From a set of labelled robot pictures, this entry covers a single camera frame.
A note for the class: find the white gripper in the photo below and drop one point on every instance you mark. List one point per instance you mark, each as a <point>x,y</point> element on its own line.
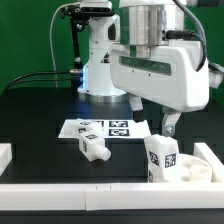
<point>169,77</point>

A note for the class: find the white round stool seat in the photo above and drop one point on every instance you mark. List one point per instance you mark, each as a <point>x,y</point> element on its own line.
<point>182,168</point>

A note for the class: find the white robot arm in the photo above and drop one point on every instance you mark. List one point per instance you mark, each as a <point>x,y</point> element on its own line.
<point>146,52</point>

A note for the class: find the white marker sheet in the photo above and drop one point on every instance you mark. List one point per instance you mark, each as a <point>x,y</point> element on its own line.
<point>127,129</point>

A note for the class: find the white right fence bar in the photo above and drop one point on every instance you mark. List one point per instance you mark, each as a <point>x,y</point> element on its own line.
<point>202,151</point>

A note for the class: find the white fence bar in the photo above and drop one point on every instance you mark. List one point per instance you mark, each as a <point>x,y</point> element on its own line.
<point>116,196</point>
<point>202,151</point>
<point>5,156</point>

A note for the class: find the white front fence bar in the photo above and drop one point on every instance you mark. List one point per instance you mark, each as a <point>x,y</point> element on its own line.
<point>116,196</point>

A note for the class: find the white left fence bar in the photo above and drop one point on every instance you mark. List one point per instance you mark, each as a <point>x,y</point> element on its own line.
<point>5,156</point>

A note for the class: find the grey depth camera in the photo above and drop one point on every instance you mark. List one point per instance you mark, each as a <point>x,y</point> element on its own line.
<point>97,8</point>

